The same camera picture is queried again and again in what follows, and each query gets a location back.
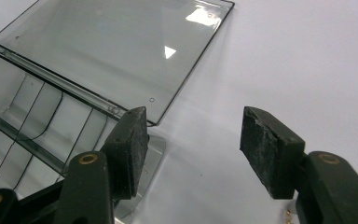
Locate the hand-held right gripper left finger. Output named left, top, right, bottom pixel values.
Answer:
left=101, top=105, right=150, bottom=201

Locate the small gold chain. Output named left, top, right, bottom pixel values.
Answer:
left=283, top=209, right=295, bottom=224

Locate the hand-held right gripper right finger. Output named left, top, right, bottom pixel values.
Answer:
left=240, top=105, right=306, bottom=200

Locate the clear grey plastic compartment box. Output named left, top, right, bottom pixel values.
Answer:
left=0, top=0, right=236, bottom=223

